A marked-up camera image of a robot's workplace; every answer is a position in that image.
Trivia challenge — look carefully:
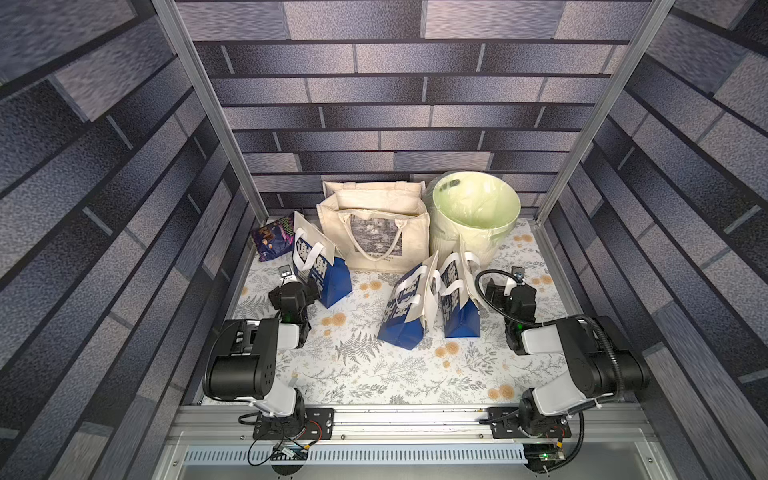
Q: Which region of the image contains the blue white bag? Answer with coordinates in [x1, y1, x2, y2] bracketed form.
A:
[292, 211, 352, 309]
[438, 238, 481, 338]
[377, 254, 438, 350]

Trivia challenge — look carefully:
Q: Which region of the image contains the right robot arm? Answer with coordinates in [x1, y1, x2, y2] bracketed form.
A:
[483, 278, 651, 438]

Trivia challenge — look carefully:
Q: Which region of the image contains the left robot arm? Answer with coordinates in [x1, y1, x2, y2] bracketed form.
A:
[202, 280, 319, 439]

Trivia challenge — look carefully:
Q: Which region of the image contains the purple snack packet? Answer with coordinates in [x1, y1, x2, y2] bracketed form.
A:
[251, 213, 295, 262]

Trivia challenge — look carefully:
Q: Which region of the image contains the floral table mat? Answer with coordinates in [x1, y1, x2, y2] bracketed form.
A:
[203, 217, 595, 406]

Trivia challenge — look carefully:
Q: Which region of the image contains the green lined trash bin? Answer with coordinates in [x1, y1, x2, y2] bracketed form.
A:
[424, 171, 522, 267]

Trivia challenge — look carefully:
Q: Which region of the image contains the beige canvas tote bag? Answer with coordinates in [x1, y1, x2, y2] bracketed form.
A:
[317, 181, 430, 274]

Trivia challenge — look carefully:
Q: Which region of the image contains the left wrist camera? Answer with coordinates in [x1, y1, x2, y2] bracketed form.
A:
[278, 264, 300, 286]

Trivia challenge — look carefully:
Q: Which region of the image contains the black corrugated cable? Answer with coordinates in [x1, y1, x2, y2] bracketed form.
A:
[473, 268, 625, 403]

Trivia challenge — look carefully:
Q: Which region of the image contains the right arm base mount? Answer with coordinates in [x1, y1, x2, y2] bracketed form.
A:
[478, 407, 571, 440]

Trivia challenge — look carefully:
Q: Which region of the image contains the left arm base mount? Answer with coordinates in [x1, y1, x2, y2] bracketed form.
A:
[252, 407, 336, 443]

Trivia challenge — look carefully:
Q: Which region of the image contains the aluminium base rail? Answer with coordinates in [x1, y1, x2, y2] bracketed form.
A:
[158, 404, 656, 475]

